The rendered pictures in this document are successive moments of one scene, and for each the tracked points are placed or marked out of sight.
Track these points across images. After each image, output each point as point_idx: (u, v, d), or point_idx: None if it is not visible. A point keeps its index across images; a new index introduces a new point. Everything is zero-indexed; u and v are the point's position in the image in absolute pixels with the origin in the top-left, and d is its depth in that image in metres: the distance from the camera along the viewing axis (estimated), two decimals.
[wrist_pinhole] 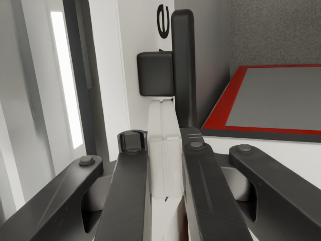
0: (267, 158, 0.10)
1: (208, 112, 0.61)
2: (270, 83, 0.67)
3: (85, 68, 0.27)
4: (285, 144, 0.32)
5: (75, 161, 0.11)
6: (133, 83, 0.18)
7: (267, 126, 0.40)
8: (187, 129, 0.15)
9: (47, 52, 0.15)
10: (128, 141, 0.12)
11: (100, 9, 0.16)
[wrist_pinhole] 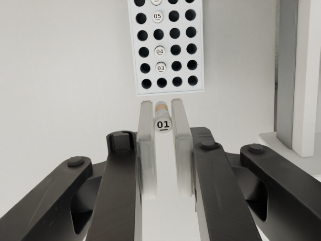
0: (278, 158, 0.10)
1: None
2: None
3: None
4: None
5: (64, 162, 0.11)
6: None
7: None
8: (197, 128, 0.15)
9: None
10: (117, 142, 0.12)
11: None
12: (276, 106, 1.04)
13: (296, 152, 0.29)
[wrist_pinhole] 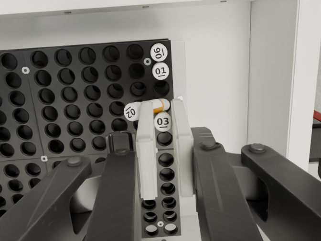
0: (279, 158, 0.10)
1: None
2: None
3: None
4: None
5: (63, 162, 0.11)
6: (301, 152, 0.23)
7: None
8: (197, 128, 0.15)
9: None
10: (116, 142, 0.12)
11: (301, 103, 0.20)
12: None
13: None
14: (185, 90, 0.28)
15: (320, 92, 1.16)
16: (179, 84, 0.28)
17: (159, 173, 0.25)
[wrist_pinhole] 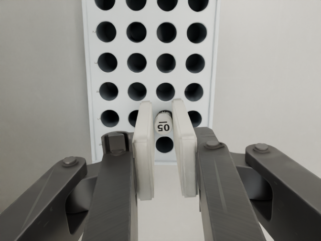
0: (283, 158, 0.10)
1: None
2: None
3: None
4: None
5: (58, 163, 0.11)
6: None
7: None
8: (199, 128, 0.15)
9: None
10: (112, 143, 0.12)
11: None
12: None
13: None
14: None
15: None
16: None
17: None
